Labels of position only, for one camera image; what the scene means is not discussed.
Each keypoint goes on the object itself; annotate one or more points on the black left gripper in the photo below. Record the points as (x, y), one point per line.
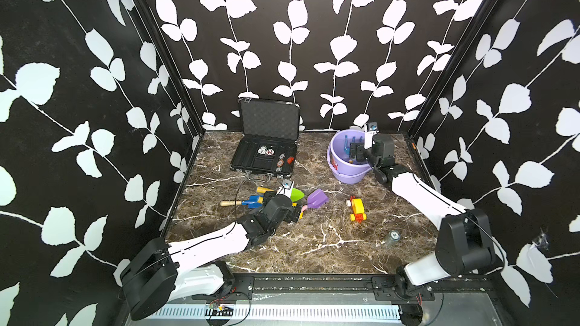
(289, 215)

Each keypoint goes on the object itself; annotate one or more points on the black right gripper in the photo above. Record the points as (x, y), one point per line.
(355, 146)

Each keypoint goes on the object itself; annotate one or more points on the blue trowel wooden handle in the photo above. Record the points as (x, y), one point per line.
(251, 203)

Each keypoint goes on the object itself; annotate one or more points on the green toy trowel yellow handle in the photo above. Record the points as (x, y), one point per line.
(295, 194)

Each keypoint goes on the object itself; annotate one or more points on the blue toy rake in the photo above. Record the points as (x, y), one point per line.
(347, 146)

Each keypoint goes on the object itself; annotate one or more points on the purple plastic bucket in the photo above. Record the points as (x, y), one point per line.
(341, 167)

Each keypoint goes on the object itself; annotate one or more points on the purple toy shovel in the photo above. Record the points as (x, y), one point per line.
(315, 200)

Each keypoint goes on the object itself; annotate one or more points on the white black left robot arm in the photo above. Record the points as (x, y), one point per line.
(162, 272)

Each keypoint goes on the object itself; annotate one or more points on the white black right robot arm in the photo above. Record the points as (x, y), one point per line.
(464, 242)

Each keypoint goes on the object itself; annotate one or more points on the yellow red toy truck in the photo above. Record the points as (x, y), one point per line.
(358, 211)

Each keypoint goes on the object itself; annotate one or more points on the black open tool case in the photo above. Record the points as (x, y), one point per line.
(270, 137)

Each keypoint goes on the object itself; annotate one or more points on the small clear tape roll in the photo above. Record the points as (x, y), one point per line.
(392, 238)

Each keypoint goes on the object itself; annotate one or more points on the white vented strip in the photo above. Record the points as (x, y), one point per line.
(279, 312)

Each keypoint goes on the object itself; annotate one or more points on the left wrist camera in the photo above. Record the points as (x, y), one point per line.
(286, 188)

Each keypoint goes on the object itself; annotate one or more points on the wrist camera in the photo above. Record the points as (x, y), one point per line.
(286, 188)
(370, 130)

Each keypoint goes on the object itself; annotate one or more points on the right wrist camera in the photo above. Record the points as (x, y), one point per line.
(370, 130)

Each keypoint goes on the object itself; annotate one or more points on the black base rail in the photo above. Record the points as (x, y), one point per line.
(381, 287)

